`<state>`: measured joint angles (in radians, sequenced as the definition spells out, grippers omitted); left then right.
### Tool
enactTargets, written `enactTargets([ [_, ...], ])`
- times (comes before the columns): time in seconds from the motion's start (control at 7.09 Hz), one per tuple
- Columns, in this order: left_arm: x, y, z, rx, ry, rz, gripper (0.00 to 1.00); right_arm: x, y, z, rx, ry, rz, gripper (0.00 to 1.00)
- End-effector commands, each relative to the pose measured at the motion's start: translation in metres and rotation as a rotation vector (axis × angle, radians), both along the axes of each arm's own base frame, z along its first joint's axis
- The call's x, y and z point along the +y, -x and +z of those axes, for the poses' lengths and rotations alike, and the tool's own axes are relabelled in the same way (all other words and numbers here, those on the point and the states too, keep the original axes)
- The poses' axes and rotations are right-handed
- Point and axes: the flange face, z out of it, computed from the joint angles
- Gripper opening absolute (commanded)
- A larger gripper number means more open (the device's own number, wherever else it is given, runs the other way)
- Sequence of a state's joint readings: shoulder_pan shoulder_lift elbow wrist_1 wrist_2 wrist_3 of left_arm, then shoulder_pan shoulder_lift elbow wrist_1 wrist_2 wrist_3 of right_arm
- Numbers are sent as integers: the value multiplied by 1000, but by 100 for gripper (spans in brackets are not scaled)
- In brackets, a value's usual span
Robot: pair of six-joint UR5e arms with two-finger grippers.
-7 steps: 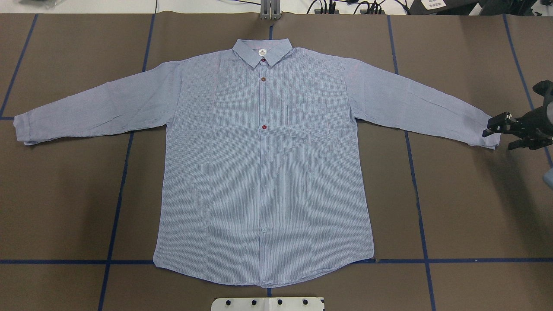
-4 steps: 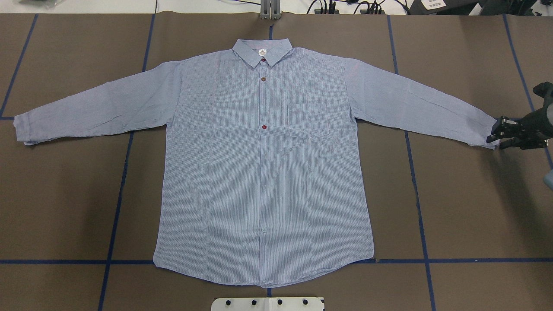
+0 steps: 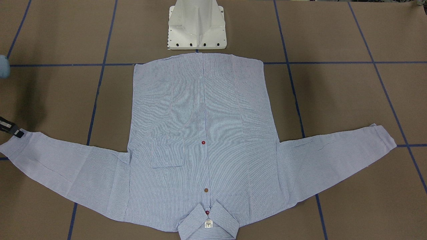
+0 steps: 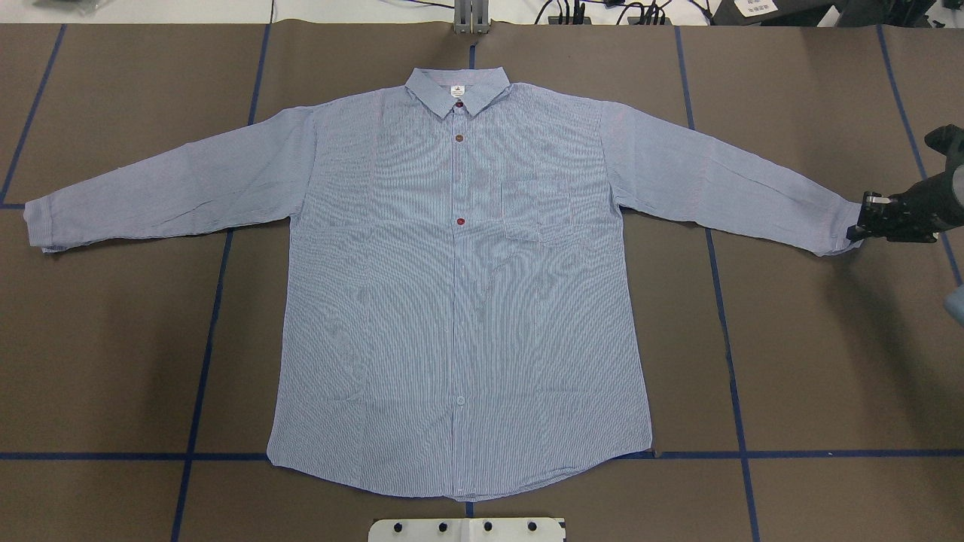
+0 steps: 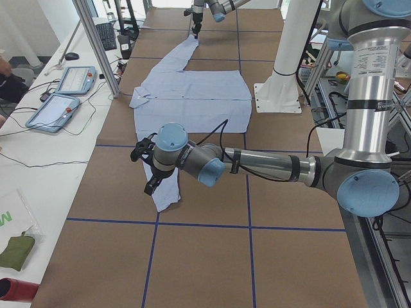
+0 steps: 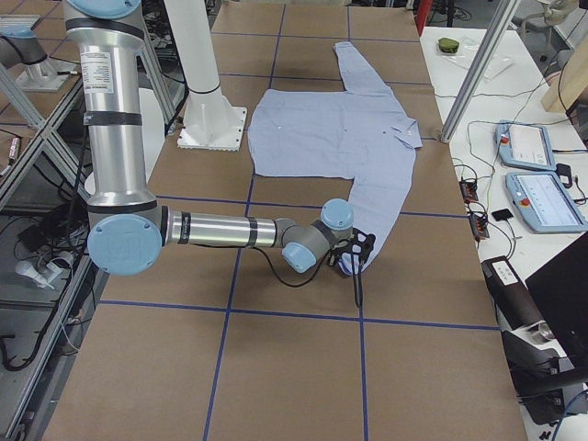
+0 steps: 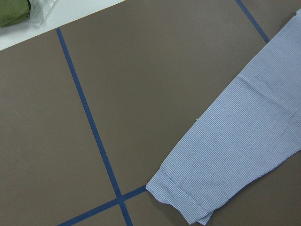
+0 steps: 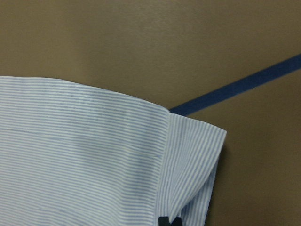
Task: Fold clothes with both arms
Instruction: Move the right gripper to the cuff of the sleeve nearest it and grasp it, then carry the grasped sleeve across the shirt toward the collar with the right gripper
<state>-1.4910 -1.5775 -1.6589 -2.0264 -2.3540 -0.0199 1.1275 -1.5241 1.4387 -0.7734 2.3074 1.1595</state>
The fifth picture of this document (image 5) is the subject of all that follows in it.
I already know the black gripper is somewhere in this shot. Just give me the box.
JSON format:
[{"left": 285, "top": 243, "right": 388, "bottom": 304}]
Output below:
[
  {"left": 144, "top": 166, "right": 174, "bottom": 195},
  {"left": 192, "top": 12, "right": 203, "bottom": 39}
]

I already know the light blue striped shirt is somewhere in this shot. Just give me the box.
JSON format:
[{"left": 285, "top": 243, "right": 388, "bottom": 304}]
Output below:
[{"left": 129, "top": 35, "right": 252, "bottom": 212}]

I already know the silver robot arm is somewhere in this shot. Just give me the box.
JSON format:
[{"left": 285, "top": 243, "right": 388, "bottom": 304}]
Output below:
[
  {"left": 144, "top": 1, "right": 410, "bottom": 217},
  {"left": 184, "top": 0, "right": 250, "bottom": 39}
]

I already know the black keyboard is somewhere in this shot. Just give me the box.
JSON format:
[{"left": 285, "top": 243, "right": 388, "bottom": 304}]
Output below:
[{"left": 95, "top": 22, "right": 117, "bottom": 51}]

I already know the brown paper table cover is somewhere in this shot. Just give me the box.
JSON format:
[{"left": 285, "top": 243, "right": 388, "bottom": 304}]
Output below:
[{"left": 33, "top": 8, "right": 367, "bottom": 307}]

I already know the lower blue teach pendant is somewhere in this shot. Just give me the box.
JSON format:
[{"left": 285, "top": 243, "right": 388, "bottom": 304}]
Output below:
[{"left": 25, "top": 94, "right": 80, "bottom": 133}]

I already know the blue teach pendant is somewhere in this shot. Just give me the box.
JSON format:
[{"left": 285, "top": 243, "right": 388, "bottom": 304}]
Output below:
[
  {"left": 55, "top": 66, "right": 96, "bottom": 95},
  {"left": 25, "top": 94, "right": 80, "bottom": 133}
]

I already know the black computer mouse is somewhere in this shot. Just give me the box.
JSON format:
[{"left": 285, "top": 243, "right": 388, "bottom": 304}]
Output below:
[{"left": 64, "top": 52, "right": 80, "bottom": 61}]

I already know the upper blue teach pendant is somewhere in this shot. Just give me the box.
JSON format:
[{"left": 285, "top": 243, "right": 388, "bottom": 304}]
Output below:
[{"left": 55, "top": 66, "right": 96, "bottom": 95}]

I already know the clear plastic bag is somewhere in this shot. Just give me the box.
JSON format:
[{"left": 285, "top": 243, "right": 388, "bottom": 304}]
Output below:
[{"left": 1, "top": 190, "right": 44, "bottom": 269}]

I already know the red cylinder object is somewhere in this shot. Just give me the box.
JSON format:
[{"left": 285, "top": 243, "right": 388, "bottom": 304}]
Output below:
[{"left": 1, "top": 278, "right": 40, "bottom": 303}]

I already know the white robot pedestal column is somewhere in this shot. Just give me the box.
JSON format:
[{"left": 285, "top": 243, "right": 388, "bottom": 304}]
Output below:
[{"left": 254, "top": 0, "right": 322, "bottom": 114}]

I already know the aluminium frame post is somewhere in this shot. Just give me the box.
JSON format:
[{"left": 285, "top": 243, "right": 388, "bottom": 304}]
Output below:
[{"left": 72, "top": 0, "right": 120, "bottom": 98}]

